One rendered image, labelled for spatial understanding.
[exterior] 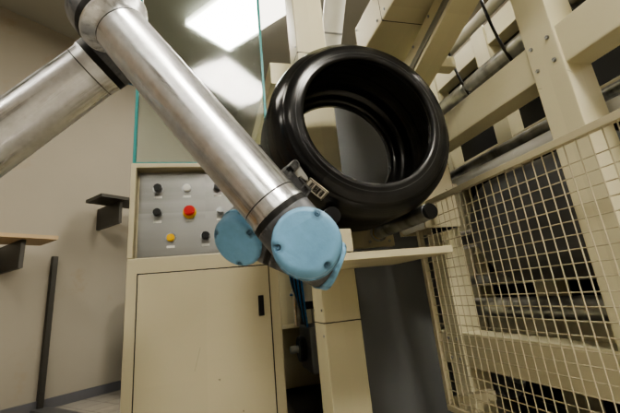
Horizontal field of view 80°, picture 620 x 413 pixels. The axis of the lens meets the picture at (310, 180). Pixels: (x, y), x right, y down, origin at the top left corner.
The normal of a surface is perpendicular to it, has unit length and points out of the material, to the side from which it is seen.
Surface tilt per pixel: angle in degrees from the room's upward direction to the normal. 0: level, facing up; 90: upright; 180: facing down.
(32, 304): 90
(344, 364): 90
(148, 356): 90
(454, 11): 162
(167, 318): 90
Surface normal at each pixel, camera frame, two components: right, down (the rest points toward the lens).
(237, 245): -0.34, 0.33
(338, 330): 0.25, -0.30
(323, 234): 0.06, -0.22
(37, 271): 0.81, -0.24
